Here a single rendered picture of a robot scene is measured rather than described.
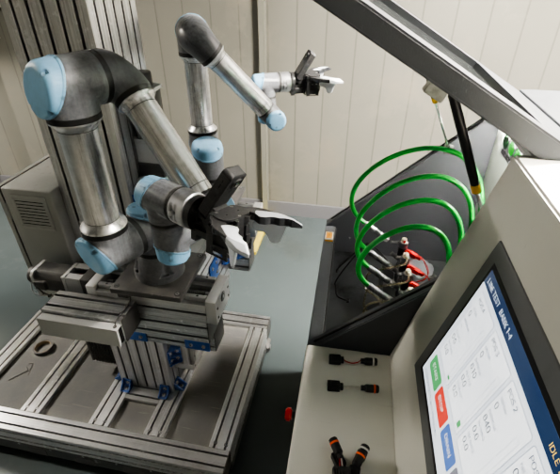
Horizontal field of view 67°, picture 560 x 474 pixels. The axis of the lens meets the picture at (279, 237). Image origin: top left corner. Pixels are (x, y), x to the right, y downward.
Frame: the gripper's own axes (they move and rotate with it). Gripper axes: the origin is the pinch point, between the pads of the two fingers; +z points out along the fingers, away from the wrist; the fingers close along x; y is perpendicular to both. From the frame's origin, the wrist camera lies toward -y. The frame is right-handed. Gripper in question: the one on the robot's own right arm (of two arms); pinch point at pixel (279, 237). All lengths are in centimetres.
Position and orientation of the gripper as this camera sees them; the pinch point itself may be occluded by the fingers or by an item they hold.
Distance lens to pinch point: 70.8
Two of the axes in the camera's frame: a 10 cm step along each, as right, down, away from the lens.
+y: -0.8, 8.8, 4.6
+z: 8.0, 3.3, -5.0
